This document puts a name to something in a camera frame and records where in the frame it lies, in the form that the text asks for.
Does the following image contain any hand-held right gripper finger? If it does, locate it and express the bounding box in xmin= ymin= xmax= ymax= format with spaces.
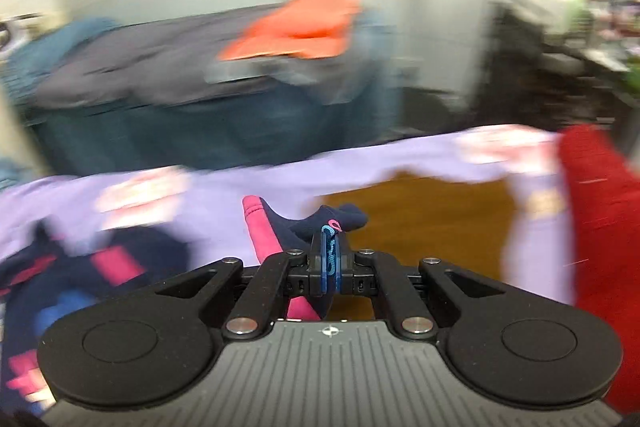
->
xmin=155 ymin=229 xmax=332 ymax=340
xmin=330 ymin=229 xmax=507 ymax=340

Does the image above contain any navy sock with pink cuff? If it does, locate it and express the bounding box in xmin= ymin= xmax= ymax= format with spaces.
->
xmin=241 ymin=194 xmax=369 ymax=323

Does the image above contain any navy cartoon print garment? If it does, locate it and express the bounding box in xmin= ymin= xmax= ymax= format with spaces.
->
xmin=0 ymin=219 xmax=196 ymax=408

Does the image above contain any purple printed bedsheet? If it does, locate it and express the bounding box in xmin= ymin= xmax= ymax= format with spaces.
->
xmin=0 ymin=124 xmax=576 ymax=308

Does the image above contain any brown cloth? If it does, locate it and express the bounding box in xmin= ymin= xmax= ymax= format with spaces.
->
xmin=320 ymin=172 xmax=521 ymax=323

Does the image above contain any blue bed cover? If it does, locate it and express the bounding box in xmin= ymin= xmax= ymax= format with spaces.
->
xmin=25 ymin=77 xmax=401 ymax=172

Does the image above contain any orange cloth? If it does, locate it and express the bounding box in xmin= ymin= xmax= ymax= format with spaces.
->
xmin=217 ymin=0 xmax=363 ymax=62

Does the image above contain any red cloth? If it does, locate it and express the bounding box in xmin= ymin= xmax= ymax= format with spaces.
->
xmin=557 ymin=124 xmax=640 ymax=413

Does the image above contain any dark grey blanket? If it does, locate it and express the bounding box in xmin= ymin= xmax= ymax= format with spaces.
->
xmin=35 ymin=7 xmax=281 ymax=108

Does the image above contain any cluttered black shelf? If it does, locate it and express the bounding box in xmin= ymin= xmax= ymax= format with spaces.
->
xmin=477 ymin=0 xmax=640 ymax=135

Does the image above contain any blue quilted jacket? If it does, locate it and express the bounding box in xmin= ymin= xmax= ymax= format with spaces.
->
xmin=0 ymin=17 xmax=121 ymax=108

